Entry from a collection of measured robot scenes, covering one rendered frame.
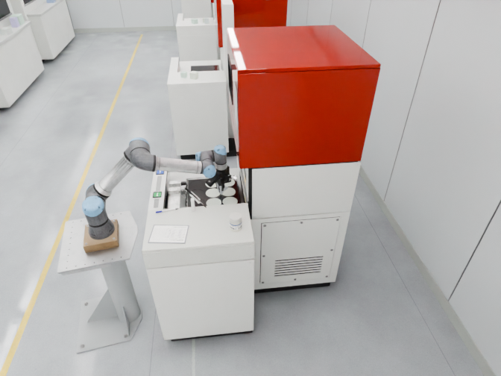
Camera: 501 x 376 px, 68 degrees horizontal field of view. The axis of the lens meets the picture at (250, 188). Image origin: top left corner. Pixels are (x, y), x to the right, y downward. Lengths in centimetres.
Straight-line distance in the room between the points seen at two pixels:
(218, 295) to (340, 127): 127
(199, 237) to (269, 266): 83
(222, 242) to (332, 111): 95
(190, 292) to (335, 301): 123
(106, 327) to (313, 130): 204
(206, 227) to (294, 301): 116
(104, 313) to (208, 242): 123
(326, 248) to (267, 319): 70
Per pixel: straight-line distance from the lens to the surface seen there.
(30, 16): 842
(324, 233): 268
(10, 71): 690
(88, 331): 311
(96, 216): 232
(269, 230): 254
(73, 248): 251
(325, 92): 207
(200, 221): 225
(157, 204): 243
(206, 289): 238
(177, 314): 258
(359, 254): 349
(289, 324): 294
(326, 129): 217
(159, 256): 216
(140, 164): 214
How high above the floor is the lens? 246
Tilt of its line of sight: 37 degrees down
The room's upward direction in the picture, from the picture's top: straight up
